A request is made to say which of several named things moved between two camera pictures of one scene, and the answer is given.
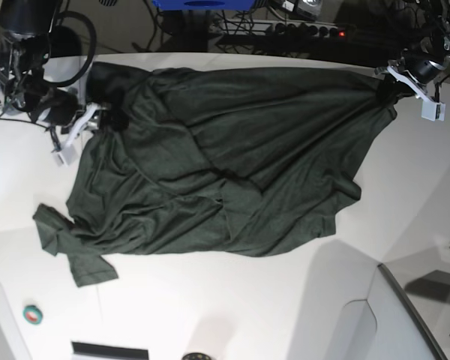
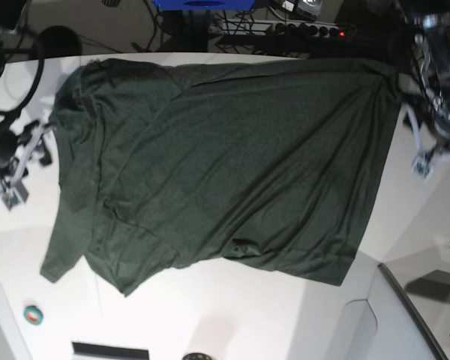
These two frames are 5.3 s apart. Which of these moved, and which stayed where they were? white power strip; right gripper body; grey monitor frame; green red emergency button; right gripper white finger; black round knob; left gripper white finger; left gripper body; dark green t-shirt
Moved: left gripper body; right gripper body; left gripper white finger; dark green t-shirt; right gripper white finger
Stayed: grey monitor frame; green red emergency button; white power strip; black round knob
